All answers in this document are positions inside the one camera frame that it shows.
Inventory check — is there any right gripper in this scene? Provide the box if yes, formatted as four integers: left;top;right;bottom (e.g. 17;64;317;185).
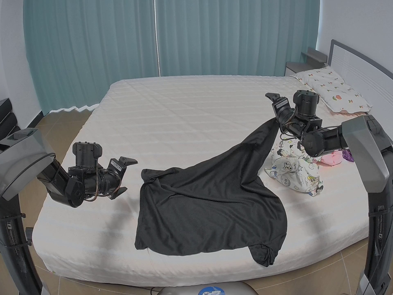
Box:
265;93;297;127

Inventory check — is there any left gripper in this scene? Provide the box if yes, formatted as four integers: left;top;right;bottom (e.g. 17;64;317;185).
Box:
99;156;138;200

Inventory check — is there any black T-shirt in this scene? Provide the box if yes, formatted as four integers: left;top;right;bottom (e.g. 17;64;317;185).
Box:
134;117;288;267

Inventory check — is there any bed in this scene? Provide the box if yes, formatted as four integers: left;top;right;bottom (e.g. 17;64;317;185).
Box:
32;39;393;288

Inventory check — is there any grey bedside table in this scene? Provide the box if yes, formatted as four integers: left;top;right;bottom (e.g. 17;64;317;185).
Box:
286;47;327;74

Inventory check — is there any white printed pillow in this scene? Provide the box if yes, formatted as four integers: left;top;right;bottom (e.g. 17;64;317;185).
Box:
292;66;373;113

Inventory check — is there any white printed garment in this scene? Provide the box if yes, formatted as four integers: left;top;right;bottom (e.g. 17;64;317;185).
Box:
265;137;324;196

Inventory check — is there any blue-green curtain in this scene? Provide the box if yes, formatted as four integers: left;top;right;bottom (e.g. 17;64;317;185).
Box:
155;0;321;78
23;0;161;116

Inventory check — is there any pink garment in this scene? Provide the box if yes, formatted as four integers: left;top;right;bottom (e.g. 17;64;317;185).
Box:
316;151;343;167

